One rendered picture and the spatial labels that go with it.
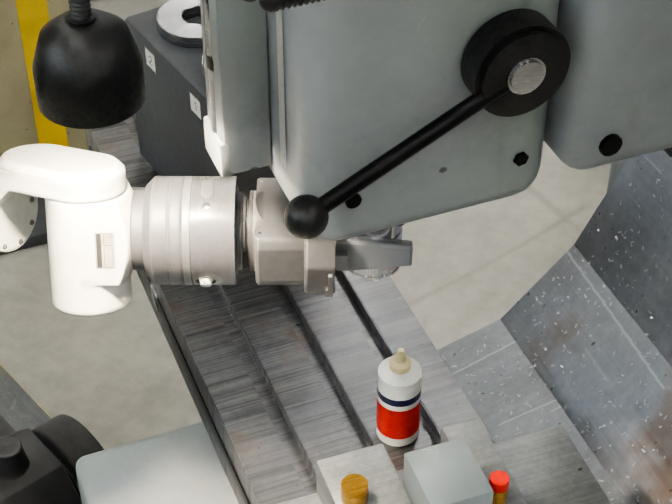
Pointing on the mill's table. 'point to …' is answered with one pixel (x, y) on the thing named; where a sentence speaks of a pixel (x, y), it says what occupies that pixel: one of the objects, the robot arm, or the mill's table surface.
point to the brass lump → (354, 489)
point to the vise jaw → (382, 473)
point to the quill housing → (390, 108)
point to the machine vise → (524, 466)
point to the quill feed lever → (538, 31)
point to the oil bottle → (398, 399)
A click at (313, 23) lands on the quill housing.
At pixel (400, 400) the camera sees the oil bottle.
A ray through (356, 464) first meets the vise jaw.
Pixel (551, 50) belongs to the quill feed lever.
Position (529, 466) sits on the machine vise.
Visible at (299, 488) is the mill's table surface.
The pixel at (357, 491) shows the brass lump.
